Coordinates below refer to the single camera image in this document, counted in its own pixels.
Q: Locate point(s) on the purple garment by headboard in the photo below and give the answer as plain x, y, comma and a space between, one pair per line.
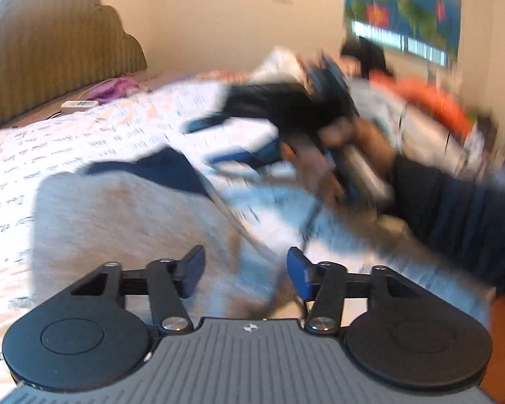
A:
113, 89

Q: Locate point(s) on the black cap on pile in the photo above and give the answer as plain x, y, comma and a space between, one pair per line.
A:
370, 56

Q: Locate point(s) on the person right hand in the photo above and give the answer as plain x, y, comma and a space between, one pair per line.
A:
315, 173

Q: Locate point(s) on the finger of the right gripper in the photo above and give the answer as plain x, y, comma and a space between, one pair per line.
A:
259, 158
204, 123

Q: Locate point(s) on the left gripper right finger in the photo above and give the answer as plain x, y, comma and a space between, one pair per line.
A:
323, 284

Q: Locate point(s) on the orange garment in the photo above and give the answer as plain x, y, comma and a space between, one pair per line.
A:
439, 104

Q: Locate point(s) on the dark sleeved right forearm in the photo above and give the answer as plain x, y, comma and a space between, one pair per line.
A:
459, 219

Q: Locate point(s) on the white puffy jacket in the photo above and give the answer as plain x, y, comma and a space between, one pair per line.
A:
280, 65

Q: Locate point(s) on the grey sweater navy sleeves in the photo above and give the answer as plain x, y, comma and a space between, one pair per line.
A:
156, 207

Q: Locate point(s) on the white script-print bed quilt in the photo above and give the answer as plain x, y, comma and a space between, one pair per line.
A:
269, 205

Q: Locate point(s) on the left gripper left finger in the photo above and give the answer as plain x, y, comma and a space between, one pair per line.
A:
170, 281

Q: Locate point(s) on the blue floral wall poster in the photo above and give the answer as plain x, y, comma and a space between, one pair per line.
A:
428, 29

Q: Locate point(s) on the white remote control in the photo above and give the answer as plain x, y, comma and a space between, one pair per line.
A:
71, 106

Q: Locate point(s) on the olive green upholstered headboard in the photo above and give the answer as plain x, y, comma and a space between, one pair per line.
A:
49, 48

